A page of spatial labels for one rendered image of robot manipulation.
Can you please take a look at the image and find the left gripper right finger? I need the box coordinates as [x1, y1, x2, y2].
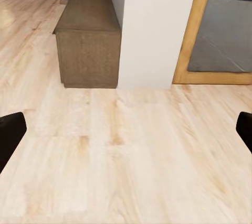
[236, 112, 252, 153]

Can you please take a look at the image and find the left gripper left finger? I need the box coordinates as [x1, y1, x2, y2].
[0, 112, 27, 173]

